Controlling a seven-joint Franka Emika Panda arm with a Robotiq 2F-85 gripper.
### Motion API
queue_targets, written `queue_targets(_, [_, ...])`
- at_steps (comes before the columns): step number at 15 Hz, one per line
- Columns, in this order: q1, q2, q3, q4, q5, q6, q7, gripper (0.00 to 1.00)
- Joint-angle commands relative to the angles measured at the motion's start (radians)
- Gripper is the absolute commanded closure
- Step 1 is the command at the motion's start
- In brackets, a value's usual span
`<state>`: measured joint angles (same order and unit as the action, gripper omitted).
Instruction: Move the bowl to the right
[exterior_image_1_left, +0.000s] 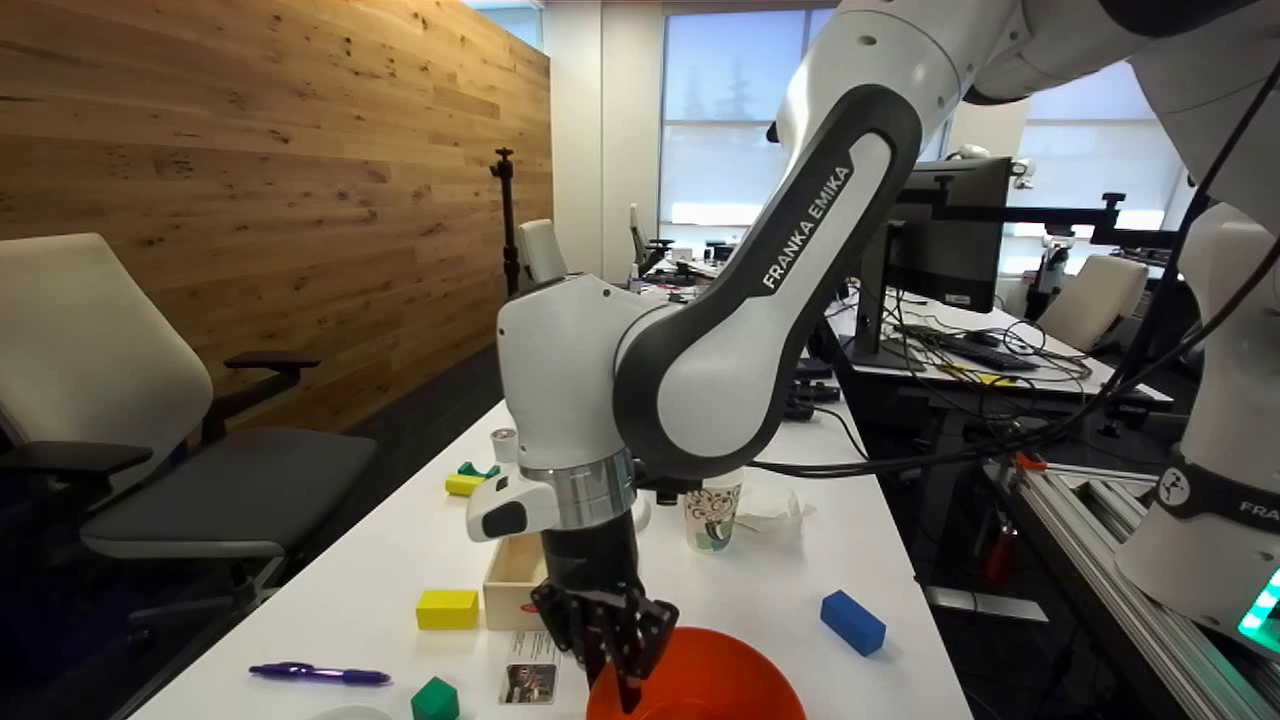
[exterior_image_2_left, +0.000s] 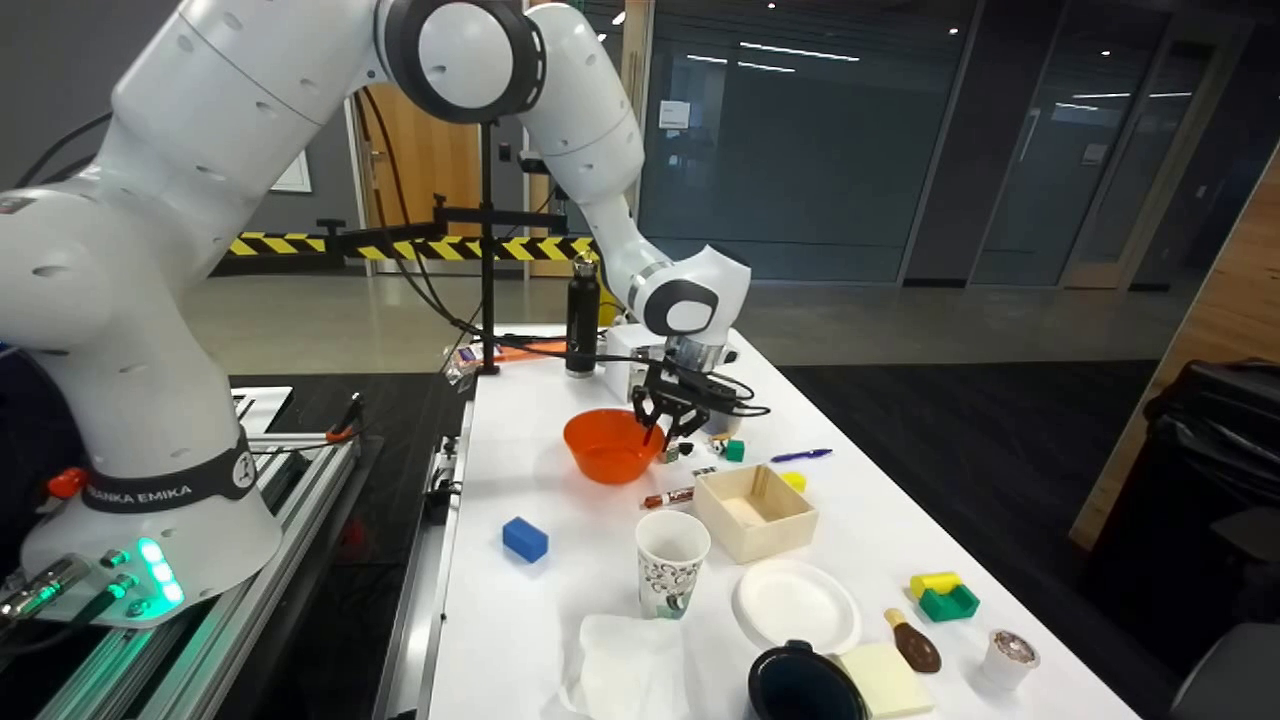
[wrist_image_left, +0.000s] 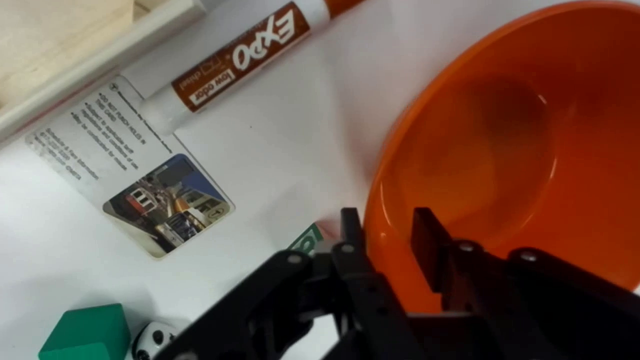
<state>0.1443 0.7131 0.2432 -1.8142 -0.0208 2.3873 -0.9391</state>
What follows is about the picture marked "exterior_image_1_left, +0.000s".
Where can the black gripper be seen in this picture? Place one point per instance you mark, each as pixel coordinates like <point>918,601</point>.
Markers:
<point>589,561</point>

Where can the orange plastic bowl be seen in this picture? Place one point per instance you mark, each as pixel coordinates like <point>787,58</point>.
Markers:
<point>724,683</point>

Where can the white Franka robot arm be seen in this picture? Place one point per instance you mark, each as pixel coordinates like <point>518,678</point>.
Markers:
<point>721,385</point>

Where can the small black white item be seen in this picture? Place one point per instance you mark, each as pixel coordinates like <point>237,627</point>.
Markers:
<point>528,683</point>

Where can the wooden open box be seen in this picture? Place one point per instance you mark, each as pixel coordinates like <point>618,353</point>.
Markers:
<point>504,592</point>

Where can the patterned paper cup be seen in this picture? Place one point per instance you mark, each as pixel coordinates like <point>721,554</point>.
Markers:
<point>713,523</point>

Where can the yellow rectangular block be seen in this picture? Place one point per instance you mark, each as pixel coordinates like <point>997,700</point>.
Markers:
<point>444,610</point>

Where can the small green block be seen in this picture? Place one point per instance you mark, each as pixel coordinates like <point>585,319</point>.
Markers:
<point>433,700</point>

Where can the green yellow sponge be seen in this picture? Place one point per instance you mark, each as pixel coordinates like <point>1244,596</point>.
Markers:
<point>480,469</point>

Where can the yellow cylinder block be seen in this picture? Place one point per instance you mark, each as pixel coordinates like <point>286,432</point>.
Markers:
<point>461,487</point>

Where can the blue rectangular block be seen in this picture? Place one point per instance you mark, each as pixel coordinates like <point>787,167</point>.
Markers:
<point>854,621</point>

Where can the blue pen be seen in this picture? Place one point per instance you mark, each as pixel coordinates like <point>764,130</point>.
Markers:
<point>323,672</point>

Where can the gray office chair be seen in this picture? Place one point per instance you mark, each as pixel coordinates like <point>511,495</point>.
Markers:
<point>225,495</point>

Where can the black tripod pole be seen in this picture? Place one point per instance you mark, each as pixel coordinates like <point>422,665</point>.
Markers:
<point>504,227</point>

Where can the orange knob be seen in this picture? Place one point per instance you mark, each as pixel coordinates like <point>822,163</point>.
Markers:
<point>1025,461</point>

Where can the black keyboard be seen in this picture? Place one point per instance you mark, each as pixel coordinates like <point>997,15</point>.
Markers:
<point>972,348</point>

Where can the black computer monitor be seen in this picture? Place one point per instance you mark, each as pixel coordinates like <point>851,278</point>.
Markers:
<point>952,240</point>

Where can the office desk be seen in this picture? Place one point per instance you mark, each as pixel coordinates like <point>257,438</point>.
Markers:
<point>1065,380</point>

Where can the white office chair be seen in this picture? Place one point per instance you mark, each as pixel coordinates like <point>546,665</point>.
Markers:
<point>1094,305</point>

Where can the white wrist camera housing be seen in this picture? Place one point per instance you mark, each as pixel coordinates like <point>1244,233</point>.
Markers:
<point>513,512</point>

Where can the aluminium rail frame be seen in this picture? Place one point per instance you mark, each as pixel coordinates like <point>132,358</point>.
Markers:
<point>1106,561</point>

